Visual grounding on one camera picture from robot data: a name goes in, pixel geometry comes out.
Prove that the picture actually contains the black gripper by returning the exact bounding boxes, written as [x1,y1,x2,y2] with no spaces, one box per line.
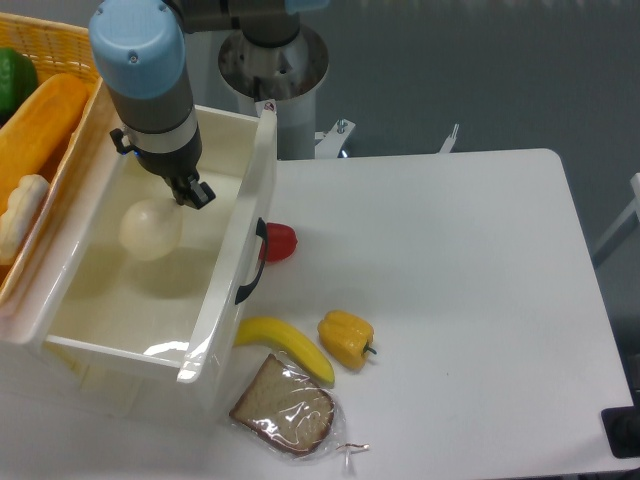
[109,128,216,209]

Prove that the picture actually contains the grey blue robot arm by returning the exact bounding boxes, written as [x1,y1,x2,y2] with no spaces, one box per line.
[89,1,329,209]

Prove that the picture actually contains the white plastic upper drawer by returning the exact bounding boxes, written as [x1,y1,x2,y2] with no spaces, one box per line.
[45,108,277,384]

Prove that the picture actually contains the white drawer cabinet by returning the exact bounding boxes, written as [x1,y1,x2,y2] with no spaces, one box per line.
[0,68,241,431]

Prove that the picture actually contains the red bell pepper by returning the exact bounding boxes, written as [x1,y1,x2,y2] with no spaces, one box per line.
[259,222,298,263]

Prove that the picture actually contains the yellow banana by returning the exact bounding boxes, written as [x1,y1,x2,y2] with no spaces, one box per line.
[233,316,335,386]

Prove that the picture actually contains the orange bread loaf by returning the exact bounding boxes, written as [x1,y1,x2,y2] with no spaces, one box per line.
[1,73,88,211]

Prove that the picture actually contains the yellow wicker basket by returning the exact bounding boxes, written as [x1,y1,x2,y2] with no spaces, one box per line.
[1,13,116,309]

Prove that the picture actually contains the green bell pepper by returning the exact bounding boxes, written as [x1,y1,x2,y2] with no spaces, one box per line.
[1,47,38,125]

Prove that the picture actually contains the yellow bell pepper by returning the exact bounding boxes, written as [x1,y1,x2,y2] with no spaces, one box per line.
[317,310,377,371]

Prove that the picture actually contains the wrapped bread slice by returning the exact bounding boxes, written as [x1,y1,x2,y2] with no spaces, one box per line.
[228,353,371,472]

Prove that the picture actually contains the black object at edge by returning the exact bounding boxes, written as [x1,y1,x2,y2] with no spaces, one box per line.
[601,406,639,459]

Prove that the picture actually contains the black drawer handle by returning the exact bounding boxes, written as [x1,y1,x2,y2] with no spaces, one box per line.
[234,217,270,305]

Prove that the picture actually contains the white table frame bracket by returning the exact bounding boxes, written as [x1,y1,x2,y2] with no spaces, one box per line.
[314,118,356,159]

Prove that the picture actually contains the white frame at right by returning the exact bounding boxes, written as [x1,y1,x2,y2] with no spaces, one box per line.
[591,173,639,269]

